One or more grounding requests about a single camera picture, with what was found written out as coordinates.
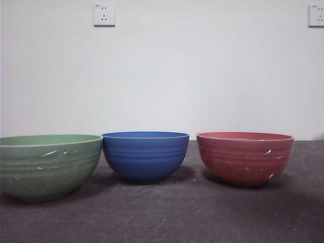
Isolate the white wall socket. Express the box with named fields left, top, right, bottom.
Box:
left=93, top=3, right=116, bottom=27
left=308, top=4, right=324, bottom=28

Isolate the red ribbed bowl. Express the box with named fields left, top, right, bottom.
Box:
left=196, top=131, right=295, bottom=188

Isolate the green ribbed bowl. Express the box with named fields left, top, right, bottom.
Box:
left=0, top=134, right=104, bottom=203

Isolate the blue ribbed bowl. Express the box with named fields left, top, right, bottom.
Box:
left=101, top=131, right=191, bottom=184

